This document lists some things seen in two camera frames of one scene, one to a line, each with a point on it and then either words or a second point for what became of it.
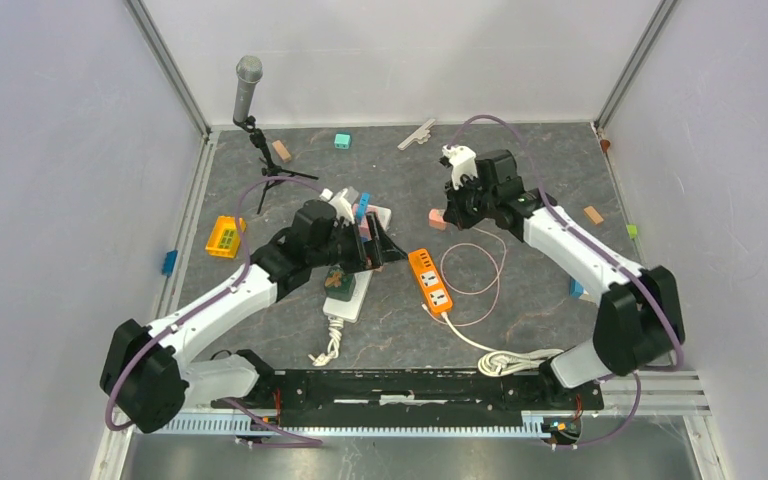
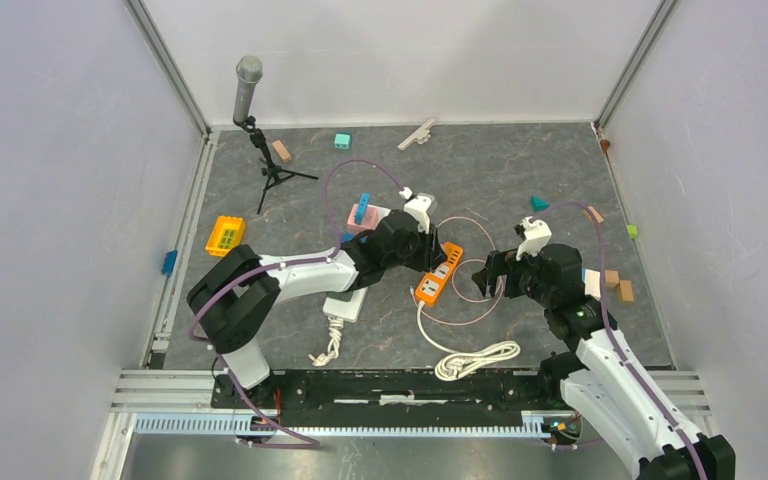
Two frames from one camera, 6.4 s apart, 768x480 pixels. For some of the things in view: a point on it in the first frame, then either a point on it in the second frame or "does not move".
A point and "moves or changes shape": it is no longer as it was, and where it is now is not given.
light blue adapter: (365, 198) does not move
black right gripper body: (471, 202) -> (521, 275)
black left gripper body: (346, 247) -> (419, 252)
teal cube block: (342, 141) does not move
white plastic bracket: (421, 136) does not move
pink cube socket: (383, 215) does not move
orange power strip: (432, 283) moves or changes shape
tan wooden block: (285, 155) does not move
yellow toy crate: (225, 237) does not move
